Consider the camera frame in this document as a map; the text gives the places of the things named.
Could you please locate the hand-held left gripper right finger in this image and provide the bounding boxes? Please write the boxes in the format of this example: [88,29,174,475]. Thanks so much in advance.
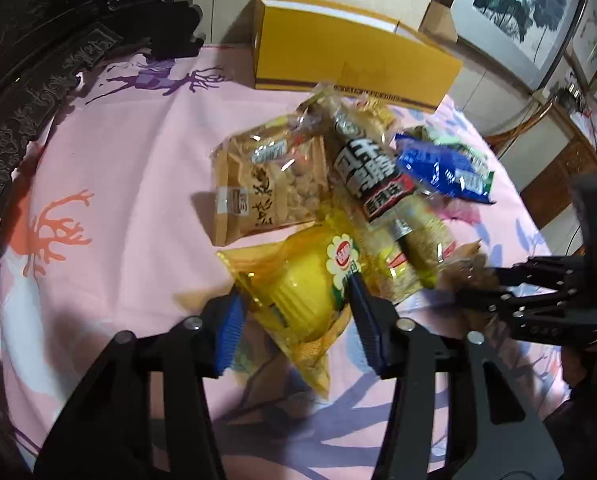
[346,275,564,480]

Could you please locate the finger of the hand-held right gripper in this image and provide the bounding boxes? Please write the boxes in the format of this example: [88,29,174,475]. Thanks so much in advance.
[493,256,589,291]
[456,287,597,347]

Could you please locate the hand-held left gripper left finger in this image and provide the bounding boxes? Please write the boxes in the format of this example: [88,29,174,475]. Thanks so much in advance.
[33,290,244,480]

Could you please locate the brown crumbly snack packet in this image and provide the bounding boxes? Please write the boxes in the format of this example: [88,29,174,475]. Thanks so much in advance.
[429,239,494,306]

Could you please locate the yellow jelly cup packet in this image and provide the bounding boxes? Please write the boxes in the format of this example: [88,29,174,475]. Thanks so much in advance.
[217,210,379,402]

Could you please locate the blue snack packet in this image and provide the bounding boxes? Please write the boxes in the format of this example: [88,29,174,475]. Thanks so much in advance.
[395,131,497,206]

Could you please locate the tan peanut packet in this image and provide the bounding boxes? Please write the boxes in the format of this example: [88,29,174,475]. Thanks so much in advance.
[212,127,329,247]

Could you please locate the yellow cardboard box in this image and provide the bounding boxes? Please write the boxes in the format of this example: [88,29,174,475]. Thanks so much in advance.
[252,0,464,113]

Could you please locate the black label noodle packet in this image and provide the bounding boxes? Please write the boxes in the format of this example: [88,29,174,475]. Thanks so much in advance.
[309,85,457,303]

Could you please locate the pink printed cloth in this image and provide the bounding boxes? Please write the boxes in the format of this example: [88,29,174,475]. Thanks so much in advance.
[0,42,574,480]

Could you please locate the large framed landscape painting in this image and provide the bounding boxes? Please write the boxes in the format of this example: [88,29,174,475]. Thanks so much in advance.
[451,0,588,92]

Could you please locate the brown cardboard piece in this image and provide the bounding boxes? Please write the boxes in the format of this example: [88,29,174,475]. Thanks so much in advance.
[419,0,459,43]

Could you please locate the dark carved wooden furniture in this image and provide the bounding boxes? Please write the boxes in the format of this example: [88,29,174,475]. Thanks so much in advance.
[0,0,206,273]

